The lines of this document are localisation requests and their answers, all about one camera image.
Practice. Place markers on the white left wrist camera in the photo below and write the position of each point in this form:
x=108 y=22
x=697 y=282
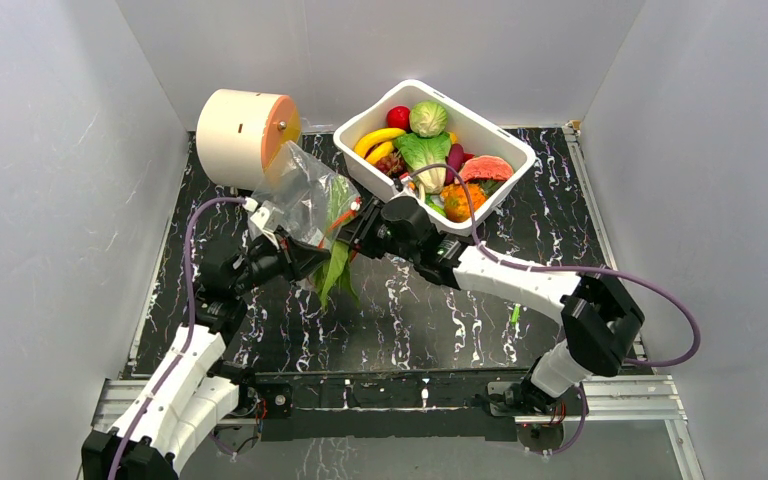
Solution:
x=265 y=221

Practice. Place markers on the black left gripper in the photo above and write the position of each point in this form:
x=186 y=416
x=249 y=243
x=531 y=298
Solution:
x=297 y=259

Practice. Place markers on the grape bunch toy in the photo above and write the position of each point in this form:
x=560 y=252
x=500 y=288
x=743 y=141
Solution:
x=393 y=166

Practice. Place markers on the white green pen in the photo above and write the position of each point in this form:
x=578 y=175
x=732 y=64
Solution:
x=515 y=314

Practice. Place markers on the white plastic bin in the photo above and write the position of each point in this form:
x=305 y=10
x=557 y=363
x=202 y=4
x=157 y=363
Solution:
x=477 y=135

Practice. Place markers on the yellow banana toy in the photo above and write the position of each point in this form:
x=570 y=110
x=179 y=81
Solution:
x=380 y=152
x=368 y=141

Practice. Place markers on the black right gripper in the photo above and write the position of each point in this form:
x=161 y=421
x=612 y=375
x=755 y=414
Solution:
x=367 y=229

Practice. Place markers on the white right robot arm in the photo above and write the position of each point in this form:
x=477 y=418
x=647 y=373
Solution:
x=599 y=317

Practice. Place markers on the red apple toy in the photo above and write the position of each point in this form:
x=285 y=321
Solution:
x=399 y=117

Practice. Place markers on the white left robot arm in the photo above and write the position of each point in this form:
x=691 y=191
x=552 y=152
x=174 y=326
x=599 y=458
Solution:
x=193 y=388

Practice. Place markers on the green leaf toy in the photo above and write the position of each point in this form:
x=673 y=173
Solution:
x=335 y=273

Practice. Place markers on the napa cabbage toy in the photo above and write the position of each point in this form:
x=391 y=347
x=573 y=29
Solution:
x=419 y=152

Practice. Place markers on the round green cabbage toy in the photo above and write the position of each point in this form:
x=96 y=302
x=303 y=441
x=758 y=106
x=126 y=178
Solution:
x=428 y=119

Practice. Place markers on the clear zip bag orange zipper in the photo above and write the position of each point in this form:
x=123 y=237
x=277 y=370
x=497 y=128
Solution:
x=313 y=200

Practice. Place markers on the purple beet toy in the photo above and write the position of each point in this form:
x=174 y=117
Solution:
x=454 y=160

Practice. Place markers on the cream round drum appliance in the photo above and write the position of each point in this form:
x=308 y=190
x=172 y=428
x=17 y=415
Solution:
x=239 y=133

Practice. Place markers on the watermelon slice toy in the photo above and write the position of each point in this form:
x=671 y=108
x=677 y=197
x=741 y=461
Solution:
x=486 y=167

